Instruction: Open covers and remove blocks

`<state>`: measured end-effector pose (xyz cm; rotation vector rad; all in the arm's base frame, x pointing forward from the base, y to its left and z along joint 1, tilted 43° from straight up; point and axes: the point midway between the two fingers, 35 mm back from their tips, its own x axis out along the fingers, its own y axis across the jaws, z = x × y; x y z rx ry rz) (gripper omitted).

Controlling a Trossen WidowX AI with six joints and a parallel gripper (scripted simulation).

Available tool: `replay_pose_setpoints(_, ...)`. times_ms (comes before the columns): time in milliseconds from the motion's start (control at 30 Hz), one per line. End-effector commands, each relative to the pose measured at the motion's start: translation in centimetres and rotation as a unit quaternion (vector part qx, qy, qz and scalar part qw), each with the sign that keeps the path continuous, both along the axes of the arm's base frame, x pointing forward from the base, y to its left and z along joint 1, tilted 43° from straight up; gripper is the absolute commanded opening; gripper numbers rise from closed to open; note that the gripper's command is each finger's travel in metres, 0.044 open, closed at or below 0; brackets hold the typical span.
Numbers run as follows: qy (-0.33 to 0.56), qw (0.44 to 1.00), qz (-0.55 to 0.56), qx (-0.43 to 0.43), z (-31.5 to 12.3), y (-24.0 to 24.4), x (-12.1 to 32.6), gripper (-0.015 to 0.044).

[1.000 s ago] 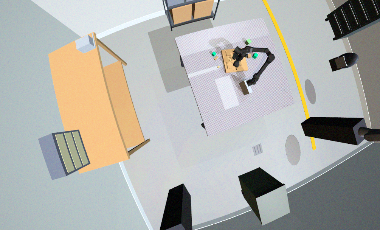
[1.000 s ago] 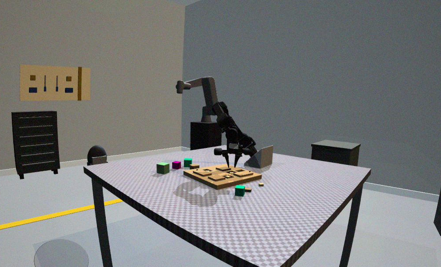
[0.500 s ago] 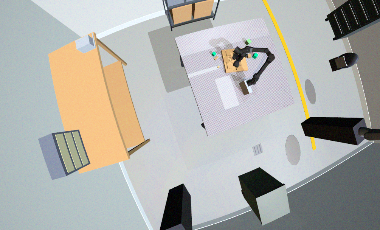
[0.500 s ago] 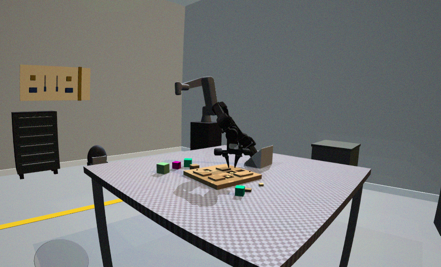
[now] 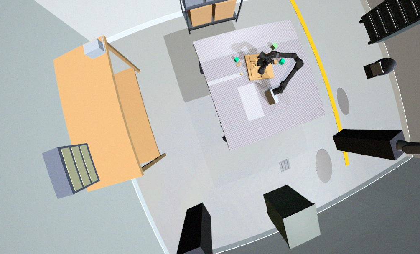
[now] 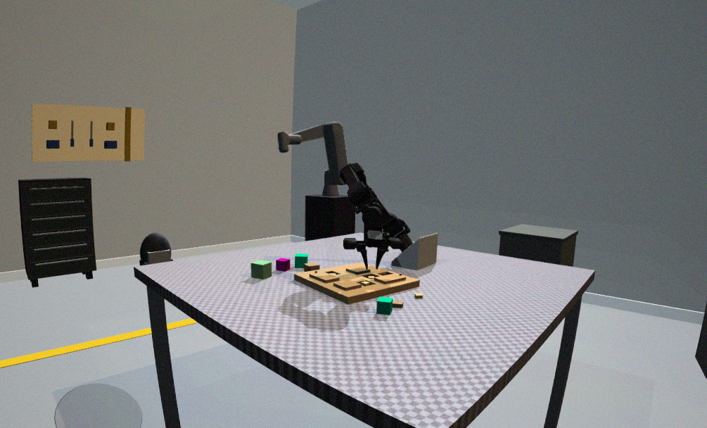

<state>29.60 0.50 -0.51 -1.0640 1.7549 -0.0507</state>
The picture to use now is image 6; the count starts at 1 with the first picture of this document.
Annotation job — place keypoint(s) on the small magenta block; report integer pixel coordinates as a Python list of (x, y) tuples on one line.
[(283, 264)]

